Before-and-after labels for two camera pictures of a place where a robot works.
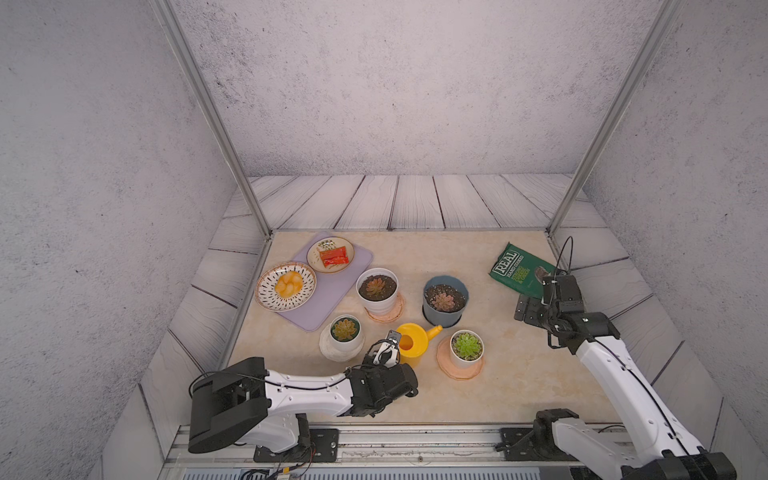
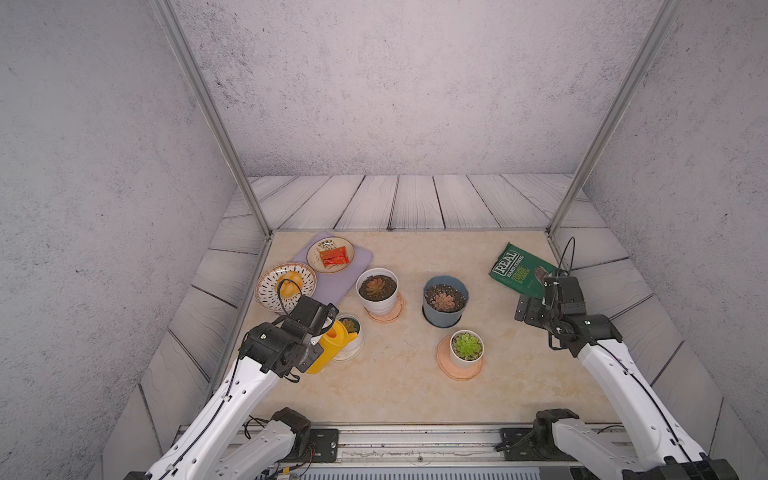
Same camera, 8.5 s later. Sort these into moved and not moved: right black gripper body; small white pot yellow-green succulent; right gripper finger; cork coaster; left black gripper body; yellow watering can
Moved: yellow watering can; left black gripper body
Not moved: right gripper finger; right black gripper body; cork coaster; small white pot yellow-green succulent
